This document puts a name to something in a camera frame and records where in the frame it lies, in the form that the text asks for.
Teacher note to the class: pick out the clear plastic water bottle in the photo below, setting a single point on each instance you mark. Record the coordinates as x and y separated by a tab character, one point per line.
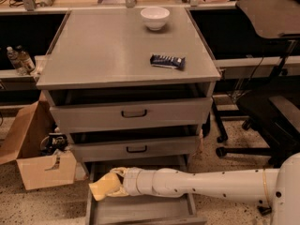
13	57

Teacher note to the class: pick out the grey drawer cabinet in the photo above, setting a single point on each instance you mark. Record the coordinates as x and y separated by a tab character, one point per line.
103	56

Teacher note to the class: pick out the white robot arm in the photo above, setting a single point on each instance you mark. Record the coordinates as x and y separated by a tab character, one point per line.
280	188

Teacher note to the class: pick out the grey middle drawer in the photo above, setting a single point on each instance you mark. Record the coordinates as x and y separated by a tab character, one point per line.
113	145

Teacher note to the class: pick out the black office chair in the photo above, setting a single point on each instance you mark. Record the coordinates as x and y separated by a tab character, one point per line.
273	109

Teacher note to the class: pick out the dark capped plastic bottle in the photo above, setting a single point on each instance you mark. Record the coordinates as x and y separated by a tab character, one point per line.
25	58

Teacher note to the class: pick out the grey drawer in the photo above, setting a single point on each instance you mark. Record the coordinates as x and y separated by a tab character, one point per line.
128	115
113	145
141	210

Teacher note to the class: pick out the grey top drawer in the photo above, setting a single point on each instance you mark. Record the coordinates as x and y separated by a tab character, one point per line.
128	115

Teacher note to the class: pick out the yellow sponge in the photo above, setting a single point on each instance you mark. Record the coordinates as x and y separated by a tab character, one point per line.
109	183

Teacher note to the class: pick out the brown cardboard box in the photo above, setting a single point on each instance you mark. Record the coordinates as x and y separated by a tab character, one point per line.
32	124

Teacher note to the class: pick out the black gadget in box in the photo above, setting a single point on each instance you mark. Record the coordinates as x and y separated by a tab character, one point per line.
53	142

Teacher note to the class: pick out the grey bottom drawer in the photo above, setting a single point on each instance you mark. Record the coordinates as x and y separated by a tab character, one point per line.
141	210

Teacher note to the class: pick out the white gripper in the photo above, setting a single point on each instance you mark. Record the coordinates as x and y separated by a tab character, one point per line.
130	181

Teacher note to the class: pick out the blue snack bar wrapper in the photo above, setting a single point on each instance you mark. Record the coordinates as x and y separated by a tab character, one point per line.
164	61

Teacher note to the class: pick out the white ceramic bowl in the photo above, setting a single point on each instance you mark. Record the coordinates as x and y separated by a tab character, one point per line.
154	18

